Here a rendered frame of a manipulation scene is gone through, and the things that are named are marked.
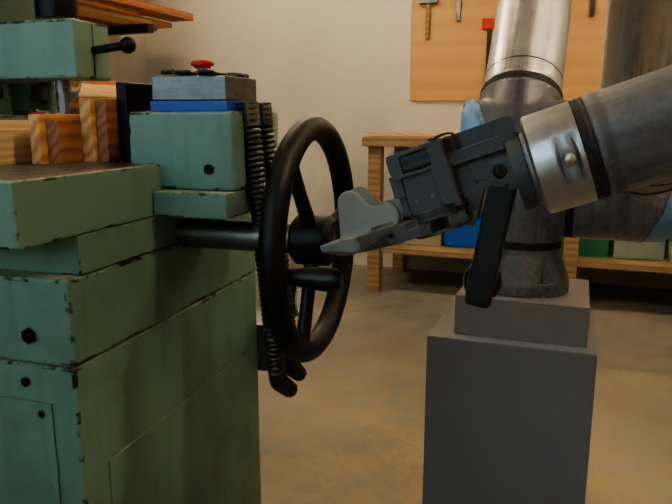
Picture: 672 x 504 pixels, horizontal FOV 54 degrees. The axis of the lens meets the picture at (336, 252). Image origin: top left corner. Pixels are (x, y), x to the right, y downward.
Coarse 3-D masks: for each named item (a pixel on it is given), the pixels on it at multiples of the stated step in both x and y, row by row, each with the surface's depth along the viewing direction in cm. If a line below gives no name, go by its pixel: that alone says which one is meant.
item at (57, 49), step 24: (0, 24) 81; (24, 24) 80; (48, 24) 79; (72, 24) 78; (96, 24) 83; (0, 48) 82; (24, 48) 81; (48, 48) 80; (72, 48) 79; (0, 72) 83; (24, 72) 82; (48, 72) 81; (72, 72) 80; (96, 72) 83
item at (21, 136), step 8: (0, 136) 74; (8, 136) 75; (16, 136) 76; (24, 136) 77; (0, 144) 74; (8, 144) 75; (16, 144) 76; (24, 144) 77; (0, 152) 74; (8, 152) 75; (16, 152) 76; (24, 152) 78; (0, 160) 74; (8, 160) 75; (16, 160) 76; (24, 160) 78
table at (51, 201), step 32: (128, 160) 82; (0, 192) 56; (32, 192) 58; (64, 192) 62; (96, 192) 66; (128, 192) 72; (160, 192) 76; (192, 192) 75; (224, 192) 74; (0, 224) 57; (32, 224) 58; (64, 224) 62; (96, 224) 67
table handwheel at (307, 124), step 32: (320, 128) 74; (288, 160) 67; (288, 192) 66; (192, 224) 81; (224, 224) 80; (288, 224) 79; (320, 224) 76; (320, 256) 76; (352, 256) 90; (288, 320) 68; (320, 320) 84; (288, 352) 71; (320, 352) 79
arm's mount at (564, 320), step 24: (576, 288) 130; (456, 312) 124; (480, 312) 123; (504, 312) 121; (528, 312) 119; (552, 312) 118; (576, 312) 116; (504, 336) 122; (528, 336) 120; (552, 336) 119; (576, 336) 117
